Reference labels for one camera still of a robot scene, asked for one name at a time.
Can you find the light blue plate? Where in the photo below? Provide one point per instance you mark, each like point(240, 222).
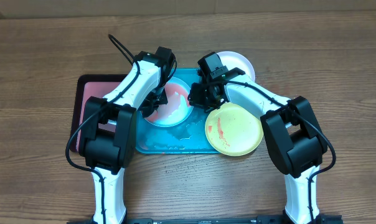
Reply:
point(177, 108)

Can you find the white plate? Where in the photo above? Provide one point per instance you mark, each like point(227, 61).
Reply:
point(241, 62)

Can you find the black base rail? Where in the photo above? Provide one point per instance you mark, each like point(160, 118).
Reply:
point(261, 219)

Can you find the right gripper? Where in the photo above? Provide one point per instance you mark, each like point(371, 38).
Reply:
point(203, 101)

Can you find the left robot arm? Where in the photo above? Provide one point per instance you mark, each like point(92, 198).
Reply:
point(107, 134)

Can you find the black tray with red mat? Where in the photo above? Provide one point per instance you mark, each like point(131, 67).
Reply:
point(97, 85)

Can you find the yellow-green plate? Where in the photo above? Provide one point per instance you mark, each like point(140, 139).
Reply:
point(232, 130)

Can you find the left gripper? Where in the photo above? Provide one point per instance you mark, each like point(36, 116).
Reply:
point(163, 101)

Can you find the teal plastic tray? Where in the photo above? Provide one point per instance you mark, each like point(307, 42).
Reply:
point(187, 137)

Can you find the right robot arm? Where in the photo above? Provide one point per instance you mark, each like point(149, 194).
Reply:
point(292, 134)

